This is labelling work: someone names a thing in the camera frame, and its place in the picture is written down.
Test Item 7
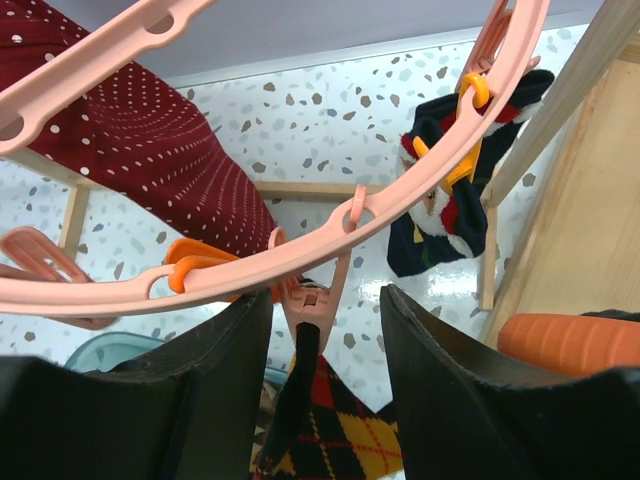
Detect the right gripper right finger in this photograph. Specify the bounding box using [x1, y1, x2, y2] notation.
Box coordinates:
[380, 285, 639, 479]

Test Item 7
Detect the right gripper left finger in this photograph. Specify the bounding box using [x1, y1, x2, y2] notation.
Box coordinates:
[1, 290, 273, 479]

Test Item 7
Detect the black multicolour argyle sock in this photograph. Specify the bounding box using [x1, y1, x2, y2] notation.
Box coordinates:
[249, 323, 403, 479]

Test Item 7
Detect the pink round clip hanger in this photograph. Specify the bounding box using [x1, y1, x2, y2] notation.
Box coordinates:
[1, 1, 549, 337]

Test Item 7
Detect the blue transparent plastic basin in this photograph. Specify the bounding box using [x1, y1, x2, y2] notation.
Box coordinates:
[65, 332, 164, 373]

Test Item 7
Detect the black garment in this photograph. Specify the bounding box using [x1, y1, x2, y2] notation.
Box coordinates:
[583, 309, 640, 323]

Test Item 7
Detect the wooden clothes rack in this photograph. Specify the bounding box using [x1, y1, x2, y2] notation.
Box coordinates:
[0, 0, 640, 351]

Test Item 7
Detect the red polka dot garment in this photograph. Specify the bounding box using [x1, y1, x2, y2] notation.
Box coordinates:
[1, 1, 276, 257]

